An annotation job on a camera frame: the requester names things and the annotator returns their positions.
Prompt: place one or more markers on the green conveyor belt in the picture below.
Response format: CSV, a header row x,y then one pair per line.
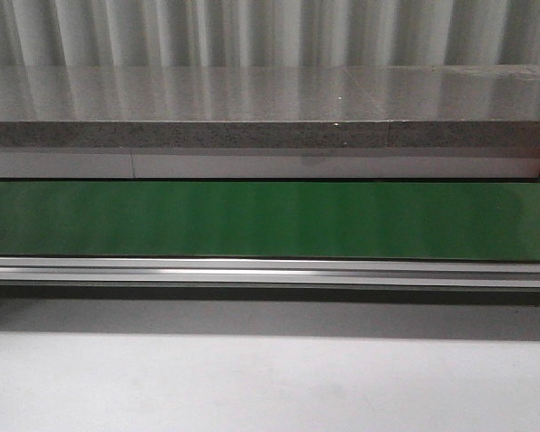
x,y
292,219

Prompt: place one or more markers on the white pleated curtain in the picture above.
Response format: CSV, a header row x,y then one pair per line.
x,y
268,33

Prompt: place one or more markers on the grey granite counter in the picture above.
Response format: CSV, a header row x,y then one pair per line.
x,y
480,122

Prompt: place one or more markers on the aluminium conveyor frame rail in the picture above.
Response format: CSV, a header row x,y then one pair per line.
x,y
354,273

